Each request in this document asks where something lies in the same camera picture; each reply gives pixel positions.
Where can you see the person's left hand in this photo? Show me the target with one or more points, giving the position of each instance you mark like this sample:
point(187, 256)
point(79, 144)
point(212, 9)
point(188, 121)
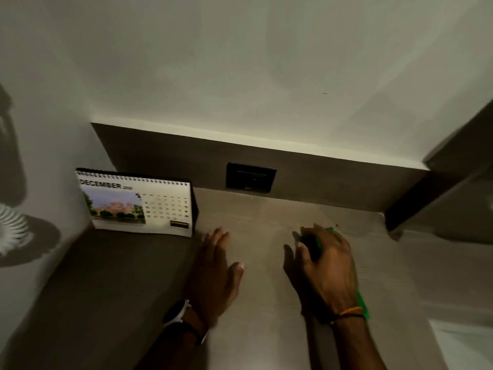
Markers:
point(213, 274)

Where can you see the person's right hand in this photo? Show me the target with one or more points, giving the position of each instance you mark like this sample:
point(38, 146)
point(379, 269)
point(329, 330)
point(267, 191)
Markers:
point(332, 274)

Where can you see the person's left thumb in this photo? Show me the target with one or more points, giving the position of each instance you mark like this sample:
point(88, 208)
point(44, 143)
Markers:
point(235, 276)

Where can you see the person's right thumb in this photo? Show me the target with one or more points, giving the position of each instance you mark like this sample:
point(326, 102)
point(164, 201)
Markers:
point(291, 262)

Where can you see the green cleaning cloth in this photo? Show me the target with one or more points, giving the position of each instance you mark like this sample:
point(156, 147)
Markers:
point(362, 306)

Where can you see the person's right forearm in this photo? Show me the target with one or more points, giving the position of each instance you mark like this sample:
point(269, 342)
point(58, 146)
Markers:
point(358, 342)

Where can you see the person's left forearm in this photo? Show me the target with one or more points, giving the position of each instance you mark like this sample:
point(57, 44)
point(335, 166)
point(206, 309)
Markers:
point(175, 347)

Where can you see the orange thread wristband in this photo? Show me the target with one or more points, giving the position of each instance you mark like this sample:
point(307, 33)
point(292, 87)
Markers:
point(348, 314)

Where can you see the white spiral desk calendar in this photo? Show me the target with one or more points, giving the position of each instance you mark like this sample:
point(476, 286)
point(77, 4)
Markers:
point(135, 206)

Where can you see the black wall socket plate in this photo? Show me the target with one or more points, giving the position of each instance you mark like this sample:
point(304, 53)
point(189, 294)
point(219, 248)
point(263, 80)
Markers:
point(250, 177)

